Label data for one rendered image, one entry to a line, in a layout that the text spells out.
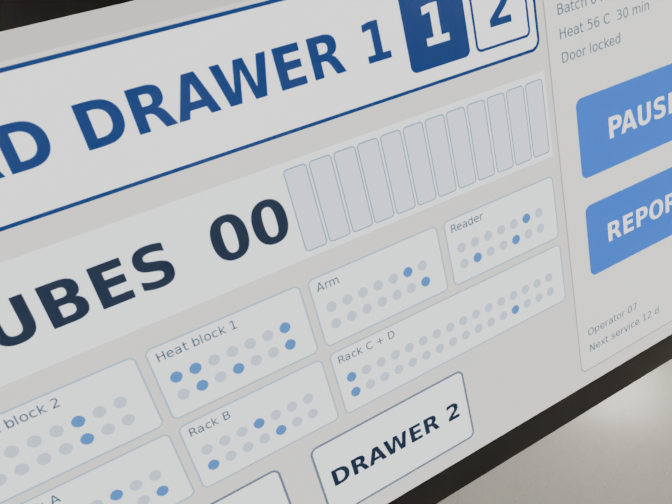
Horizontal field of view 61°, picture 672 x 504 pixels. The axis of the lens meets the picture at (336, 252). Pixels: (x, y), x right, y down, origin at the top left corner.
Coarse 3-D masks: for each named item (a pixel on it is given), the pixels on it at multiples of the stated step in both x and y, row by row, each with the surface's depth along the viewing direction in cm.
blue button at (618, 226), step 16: (656, 176) 34; (624, 192) 33; (640, 192) 34; (656, 192) 34; (592, 208) 32; (608, 208) 33; (624, 208) 33; (640, 208) 34; (656, 208) 35; (592, 224) 33; (608, 224) 33; (624, 224) 34; (640, 224) 34; (656, 224) 35; (592, 240) 33; (608, 240) 34; (624, 240) 34; (640, 240) 35; (656, 240) 35; (592, 256) 33; (608, 256) 34; (624, 256) 34; (592, 272) 34
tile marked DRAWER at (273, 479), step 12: (276, 468) 28; (252, 480) 27; (264, 480) 28; (276, 480) 28; (228, 492) 27; (240, 492) 27; (252, 492) 28; (264, 492) 28; (276, 492) 28; (288, 492) 28
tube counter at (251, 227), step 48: (480, 96) 27; (528, 96) 29; (336, 144) 25; (384, 144) 26; (432, 144) 27; (480, 144) 28; (528, 144) 29; (240, 192) 24; (288, 192) 24; (336, 192) 25; (384, 192) 26; (432, 192) 28; (240, 240) 24; (288, 240) 25; (336, 240) 26
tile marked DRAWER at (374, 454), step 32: (448, 384) 31; (384, 416) 30; (416, 416) 31; (448, 416) 32; (320, 448) 29; (352, 448) 29; (384, 448) 30; (416, 448) 31; (448, 448) 32; (320, 480) 29; (352, 480) 30; (384, 480) 31
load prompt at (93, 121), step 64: (320, 0) 23; (384, 0) 24; (448, 0) 25; (512, 0) 27; (64, 64) 20; (128, 64) 21; (192, 64) 22; (256, 64) 23; (320, 64) 24; (384, 64) 25; (448, 64) 26; (0, 128) 20; (64, 128) 20; (128, 128) 21; (192, 128) 22; (256, 128) 23; (0, 192) 20; (64, 192) 21
